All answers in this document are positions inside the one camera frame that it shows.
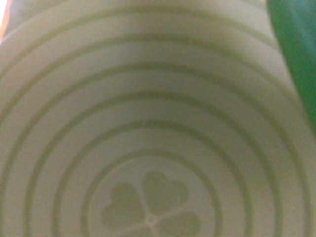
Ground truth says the green toy vegetable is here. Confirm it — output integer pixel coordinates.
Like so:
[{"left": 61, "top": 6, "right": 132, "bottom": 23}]
[{"left": 267, "top": 0, "right": 316, "bottom": 131}]

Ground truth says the yellow plastic plate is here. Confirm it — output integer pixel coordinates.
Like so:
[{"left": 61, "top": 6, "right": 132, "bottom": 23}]
[{"left": 0, "top": 0, "right": 316, "bottom": 237}]

